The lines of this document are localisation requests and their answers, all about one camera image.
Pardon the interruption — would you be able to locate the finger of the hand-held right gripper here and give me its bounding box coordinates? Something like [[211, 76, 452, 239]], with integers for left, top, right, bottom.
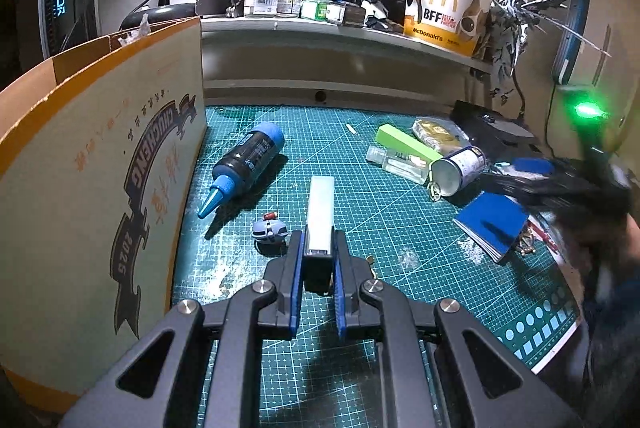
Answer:
[[479, 175, 556, 211], [492, 157, 558, 181]]

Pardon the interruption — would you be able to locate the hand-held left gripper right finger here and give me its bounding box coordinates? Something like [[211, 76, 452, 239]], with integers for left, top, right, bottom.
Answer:
[[334, 230, 588, 428]]

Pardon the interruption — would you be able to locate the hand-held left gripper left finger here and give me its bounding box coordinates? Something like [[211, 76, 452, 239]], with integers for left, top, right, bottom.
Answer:
[[57, 230, 306, 428]]

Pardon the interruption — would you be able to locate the grey black rectangular device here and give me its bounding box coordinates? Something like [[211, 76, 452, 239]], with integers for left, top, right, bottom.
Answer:
[[303, 175, 337, 297]]

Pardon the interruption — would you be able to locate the blue notebook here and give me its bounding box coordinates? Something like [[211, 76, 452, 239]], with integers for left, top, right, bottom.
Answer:
[[452, 193, 531, 265]]

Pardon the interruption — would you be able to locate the blue grey model robot head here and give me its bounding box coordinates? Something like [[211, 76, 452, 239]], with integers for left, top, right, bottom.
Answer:
[[251, 211, 287, 253]]

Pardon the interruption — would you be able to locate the red white printed paper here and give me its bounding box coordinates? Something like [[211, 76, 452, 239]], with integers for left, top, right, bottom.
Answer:
[[520, 210, 568, 265]]

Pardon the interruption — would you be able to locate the black flat box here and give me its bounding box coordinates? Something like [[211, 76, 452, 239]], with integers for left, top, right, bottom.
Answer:
[[450, 100, 537, 155]]

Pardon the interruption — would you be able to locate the small white blue can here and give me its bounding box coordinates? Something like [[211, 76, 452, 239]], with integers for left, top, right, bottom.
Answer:
[[427, 145, 489, 200]]

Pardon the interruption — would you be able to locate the light green stapler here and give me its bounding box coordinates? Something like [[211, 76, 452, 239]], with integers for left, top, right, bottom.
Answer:
[[376, 124, 445, 163]]

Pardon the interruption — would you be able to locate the black bottle with blue nozzle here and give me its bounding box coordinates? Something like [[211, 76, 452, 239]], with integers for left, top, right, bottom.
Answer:
[[196, 123, 286, 219]]

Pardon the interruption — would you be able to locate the green cutting mat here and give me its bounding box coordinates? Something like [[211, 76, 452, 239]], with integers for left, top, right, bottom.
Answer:
[[170, 104, 585, 428]]

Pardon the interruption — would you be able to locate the silver winged robot model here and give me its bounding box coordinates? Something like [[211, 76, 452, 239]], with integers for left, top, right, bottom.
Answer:
[[477, 0, 614, 98]]

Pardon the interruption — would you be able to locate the white yellow paper bucket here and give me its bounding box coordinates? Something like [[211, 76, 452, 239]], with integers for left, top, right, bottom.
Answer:
[[402, 0, 501, 57]]

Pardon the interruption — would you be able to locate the printed cardboard box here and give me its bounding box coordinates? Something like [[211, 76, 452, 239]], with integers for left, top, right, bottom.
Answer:
[[0, 15, 209, 403]]

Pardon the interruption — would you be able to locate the dark small box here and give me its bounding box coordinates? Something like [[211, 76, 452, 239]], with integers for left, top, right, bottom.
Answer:
[[339, 4, 369, 26]]

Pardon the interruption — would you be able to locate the white shelf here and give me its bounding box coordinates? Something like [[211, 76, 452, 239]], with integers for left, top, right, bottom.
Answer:
[[200, 14, 495, 76]]

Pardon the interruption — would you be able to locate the clear plastic wrap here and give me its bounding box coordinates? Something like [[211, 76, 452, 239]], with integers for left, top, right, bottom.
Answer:
[[117, 12, 152, 47]]

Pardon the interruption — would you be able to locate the black cable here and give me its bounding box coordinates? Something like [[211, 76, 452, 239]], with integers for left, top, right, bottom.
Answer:
[[544, 82, 557, 149]]

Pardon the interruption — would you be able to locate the blue black wall device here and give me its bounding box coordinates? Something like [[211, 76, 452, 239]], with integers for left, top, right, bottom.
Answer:
[[550, 0, 595, 84]]

